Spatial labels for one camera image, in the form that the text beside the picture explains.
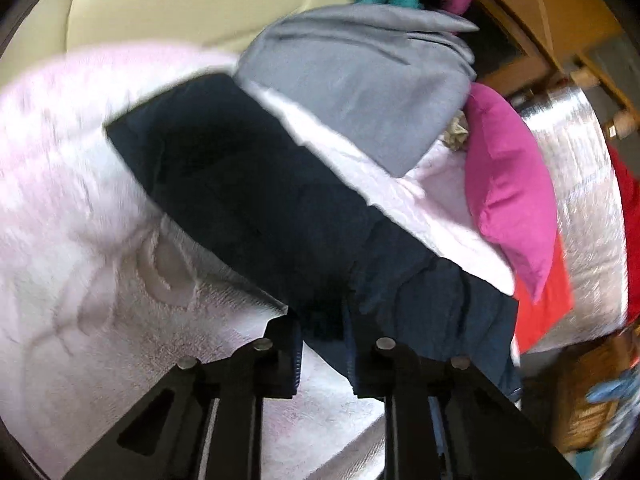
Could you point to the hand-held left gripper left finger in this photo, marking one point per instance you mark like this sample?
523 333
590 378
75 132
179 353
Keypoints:
282 365

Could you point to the wooden furniture frame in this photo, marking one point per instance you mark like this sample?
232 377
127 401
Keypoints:
560 15

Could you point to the light blue cloth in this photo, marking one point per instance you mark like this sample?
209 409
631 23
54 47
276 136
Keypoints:
610 389

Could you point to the dark navy garment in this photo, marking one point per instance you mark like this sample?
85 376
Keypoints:
225 185

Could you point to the grey garment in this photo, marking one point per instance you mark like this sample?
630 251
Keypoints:
350 80

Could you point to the beige patterned cloth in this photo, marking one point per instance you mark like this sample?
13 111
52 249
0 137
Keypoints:
456 134

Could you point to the red folded cloth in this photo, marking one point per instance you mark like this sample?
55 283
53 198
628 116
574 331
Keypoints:
542 305

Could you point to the red sheet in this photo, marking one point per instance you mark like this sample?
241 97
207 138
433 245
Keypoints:
627 220

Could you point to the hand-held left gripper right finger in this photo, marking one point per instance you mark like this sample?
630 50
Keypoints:
372 375

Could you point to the magenta folded cloth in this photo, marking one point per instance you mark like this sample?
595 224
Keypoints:
505 195

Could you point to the wicker basket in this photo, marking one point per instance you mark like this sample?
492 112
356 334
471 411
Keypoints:
580 410

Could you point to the silver foil mat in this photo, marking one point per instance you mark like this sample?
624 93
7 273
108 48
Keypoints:
580 200

